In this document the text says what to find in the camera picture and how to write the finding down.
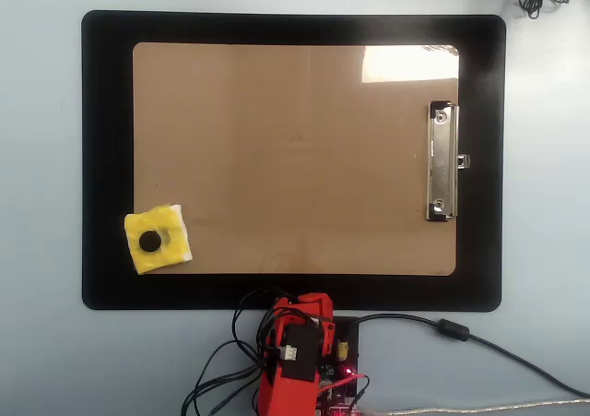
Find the brown clipboard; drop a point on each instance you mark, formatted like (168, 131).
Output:
(276, 134)

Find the silver metal clipboard clip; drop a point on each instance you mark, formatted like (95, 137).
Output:
(440, 167)

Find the yellow power jack connector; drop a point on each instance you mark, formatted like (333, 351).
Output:
(343, 349)

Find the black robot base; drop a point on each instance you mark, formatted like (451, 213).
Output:
(351, 330)

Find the black rubber mat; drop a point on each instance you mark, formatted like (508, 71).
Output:
(106, 158)

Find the red controller circuit board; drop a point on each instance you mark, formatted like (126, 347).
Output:
(343, 388)

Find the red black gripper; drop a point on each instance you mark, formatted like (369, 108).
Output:
(299, 356)

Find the yellow sponge with black knob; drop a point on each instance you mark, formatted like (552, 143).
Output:
(138, 231)

